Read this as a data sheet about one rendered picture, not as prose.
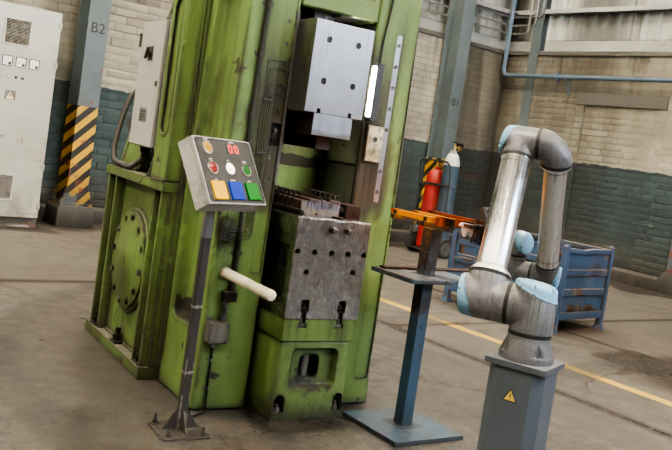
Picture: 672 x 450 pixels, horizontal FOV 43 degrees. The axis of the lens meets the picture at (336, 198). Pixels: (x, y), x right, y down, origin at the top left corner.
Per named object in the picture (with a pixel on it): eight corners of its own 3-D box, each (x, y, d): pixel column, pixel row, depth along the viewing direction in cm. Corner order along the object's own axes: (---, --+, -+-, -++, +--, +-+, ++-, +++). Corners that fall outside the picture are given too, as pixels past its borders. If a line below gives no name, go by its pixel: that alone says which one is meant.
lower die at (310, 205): (338, 218, 382) (340, 200, 382) (299, 215, 372) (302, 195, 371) (293, 205, 418) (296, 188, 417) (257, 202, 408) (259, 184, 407)
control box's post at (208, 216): (185, 432, 346) (221, 169, 340) (176, 433, 344) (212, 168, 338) (182, 429, 350) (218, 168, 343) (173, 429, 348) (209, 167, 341)
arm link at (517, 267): (525, 288, 340) (530, 257, 340) (496, 282, 345) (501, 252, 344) (529, 286, 349) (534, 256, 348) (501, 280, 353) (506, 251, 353)
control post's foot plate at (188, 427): (213, 439, 343) (216, 417, 343) (161, 442, 332) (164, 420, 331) (193, 420, 362) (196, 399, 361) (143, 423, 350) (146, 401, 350)
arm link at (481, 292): (499, 318, 292) (544, 121, 312) (450, 308, 299) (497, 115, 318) (505, 328, 306) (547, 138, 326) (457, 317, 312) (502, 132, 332)
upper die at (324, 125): (349, 140, 380) (352, 119, 380) (310, 134, 370) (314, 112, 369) (304, 134, 416) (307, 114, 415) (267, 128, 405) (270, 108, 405)
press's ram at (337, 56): (377, 123, 387) (390, 34, 384) (304, 110, 366) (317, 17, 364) (330, 118, 422) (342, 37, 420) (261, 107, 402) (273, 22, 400)
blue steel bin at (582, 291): (604, 330, 734) (618, 247, 729) (553, 334, 679) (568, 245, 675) (492, 297, 820) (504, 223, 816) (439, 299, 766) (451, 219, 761)
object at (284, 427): (372, 434, 377) (372, 431, 377) (254, 442, 347) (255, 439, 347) (327, 404, 411) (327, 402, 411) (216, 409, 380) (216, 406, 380)
